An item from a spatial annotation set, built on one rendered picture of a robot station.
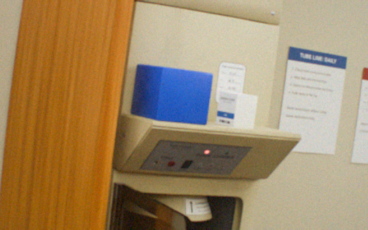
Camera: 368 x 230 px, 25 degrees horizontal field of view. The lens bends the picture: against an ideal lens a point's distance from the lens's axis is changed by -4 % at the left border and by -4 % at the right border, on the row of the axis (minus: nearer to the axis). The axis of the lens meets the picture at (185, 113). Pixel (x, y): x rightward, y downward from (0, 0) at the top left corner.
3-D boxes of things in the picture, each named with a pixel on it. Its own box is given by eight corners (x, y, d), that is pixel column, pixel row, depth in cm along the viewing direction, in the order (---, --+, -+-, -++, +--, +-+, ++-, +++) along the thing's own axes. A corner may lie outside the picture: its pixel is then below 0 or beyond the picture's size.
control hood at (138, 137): (113, 168, 151) (120, 112, 150) (260, 177, 167) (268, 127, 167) (143, 180, 141) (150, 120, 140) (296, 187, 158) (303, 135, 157)
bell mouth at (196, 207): (109, 200, 172) (112, 174, 172) (183, 204, 181) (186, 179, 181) (149, 220, 157) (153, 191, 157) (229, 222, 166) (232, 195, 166)
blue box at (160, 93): (129, 114, 150) (136, 63, 150) (178, 119, 155) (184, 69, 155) (156, 121, 142) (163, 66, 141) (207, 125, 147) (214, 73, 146)
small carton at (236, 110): (215, 123, 156) (219, 91, 156) (236, 125, 159) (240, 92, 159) (232, 127, 152) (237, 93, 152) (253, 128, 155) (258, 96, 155)
